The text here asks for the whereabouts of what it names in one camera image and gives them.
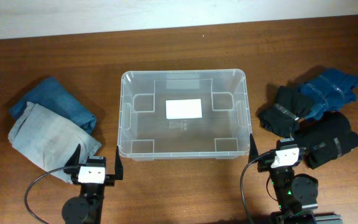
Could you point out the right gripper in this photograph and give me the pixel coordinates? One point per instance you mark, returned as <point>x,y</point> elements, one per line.
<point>266,163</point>

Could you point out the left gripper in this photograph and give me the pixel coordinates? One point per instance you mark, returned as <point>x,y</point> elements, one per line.
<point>110,179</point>

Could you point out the small black taped cloth bundle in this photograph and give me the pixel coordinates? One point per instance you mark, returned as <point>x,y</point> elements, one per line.
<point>283,116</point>

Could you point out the large black taped cloth bundle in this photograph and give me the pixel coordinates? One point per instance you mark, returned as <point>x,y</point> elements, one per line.
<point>326,140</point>

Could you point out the blue taped cloth bundle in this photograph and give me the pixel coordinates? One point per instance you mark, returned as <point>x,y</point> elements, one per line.
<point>330,91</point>

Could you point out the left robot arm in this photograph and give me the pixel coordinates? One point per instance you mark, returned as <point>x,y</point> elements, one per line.
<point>87,207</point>

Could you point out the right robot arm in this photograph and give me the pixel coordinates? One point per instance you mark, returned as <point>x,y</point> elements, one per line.
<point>295,194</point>

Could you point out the light grey folded jeans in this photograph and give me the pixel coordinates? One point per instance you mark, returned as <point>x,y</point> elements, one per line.
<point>48,139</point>

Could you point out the clear plastic storage bin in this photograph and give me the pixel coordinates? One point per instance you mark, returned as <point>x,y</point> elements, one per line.
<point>223,132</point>

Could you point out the white label in bin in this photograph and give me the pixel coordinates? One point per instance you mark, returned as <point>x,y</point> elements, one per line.
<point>183,109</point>

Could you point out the dark blue folded jeans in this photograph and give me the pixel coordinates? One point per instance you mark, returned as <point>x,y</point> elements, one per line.
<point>50,94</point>

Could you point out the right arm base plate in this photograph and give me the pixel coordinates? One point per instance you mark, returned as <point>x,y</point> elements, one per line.
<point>328,219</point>

